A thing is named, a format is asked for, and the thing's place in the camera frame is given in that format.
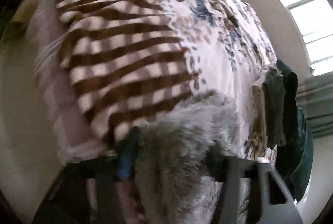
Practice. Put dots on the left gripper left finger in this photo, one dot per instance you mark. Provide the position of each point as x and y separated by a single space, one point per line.
95 191

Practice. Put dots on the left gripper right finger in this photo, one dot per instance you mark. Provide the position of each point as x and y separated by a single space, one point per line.
270 200

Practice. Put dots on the grey fluffy pants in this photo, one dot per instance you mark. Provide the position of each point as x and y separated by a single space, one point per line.
173 181

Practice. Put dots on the pink mattress sheet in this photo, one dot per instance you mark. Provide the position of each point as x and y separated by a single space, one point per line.
75 139

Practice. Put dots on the dark green quilt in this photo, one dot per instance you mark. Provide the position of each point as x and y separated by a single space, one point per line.
294 160

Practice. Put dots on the dark folded clothes stack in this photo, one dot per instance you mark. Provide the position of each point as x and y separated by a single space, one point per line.
280 88

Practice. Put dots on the right green curtain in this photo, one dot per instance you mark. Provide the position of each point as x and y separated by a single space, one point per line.
315 97

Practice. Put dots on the floral bed blanket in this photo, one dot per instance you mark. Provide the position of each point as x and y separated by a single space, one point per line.
131 60

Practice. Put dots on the window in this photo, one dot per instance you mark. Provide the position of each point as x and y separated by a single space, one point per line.
313 19

